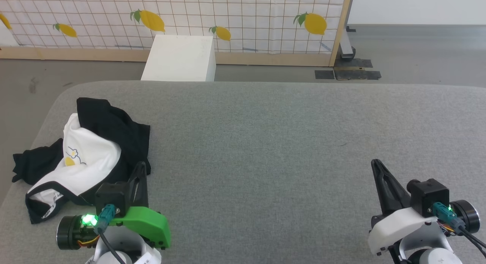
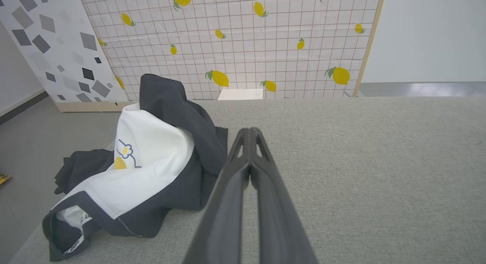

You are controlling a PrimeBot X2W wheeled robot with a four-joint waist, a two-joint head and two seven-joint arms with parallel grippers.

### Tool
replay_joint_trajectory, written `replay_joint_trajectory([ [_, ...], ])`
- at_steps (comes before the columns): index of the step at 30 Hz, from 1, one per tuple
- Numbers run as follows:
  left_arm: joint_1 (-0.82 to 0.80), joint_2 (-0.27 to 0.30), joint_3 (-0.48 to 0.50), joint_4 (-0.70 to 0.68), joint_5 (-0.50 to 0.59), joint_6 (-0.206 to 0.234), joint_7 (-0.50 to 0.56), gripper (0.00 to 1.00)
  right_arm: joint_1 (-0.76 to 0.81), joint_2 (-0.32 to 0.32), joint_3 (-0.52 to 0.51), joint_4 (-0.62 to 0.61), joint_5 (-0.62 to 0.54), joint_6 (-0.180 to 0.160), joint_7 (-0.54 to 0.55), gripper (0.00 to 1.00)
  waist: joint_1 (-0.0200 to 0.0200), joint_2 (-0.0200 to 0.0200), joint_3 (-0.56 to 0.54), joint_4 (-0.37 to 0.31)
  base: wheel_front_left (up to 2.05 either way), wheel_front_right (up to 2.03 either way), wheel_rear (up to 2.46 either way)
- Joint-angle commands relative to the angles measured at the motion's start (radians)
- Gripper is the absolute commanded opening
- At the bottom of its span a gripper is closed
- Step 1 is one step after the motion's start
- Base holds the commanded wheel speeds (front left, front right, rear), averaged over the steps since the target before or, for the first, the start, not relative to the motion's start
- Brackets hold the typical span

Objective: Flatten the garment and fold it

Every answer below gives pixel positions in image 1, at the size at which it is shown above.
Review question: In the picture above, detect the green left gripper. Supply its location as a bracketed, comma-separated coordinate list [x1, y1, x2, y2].
[118, 161, 171, 250]

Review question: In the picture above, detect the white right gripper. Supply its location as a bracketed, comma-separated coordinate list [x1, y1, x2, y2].
[368, 159, 437, 256]

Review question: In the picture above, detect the black and white shirt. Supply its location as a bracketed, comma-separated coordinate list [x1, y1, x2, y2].
[12, 98, 151, 224]

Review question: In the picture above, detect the grey fabric sofa cushion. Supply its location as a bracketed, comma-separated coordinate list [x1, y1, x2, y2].
[0, 81, 486, 264]

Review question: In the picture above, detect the large black floor mat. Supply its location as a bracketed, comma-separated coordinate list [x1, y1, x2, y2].
[333, 58, 382, 81]

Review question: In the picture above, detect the white box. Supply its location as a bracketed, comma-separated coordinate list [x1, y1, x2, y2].
[140, 35, 217, 82]

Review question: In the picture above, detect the grey metal stand foot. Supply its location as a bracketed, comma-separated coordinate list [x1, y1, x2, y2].
[340, 26, 357, 61]

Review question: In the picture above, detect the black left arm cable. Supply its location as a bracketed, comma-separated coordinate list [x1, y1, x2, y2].
[94, 204, 126, 264]

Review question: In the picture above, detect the wooden screen frame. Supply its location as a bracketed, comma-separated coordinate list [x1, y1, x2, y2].
[0, 0, 354, 67]

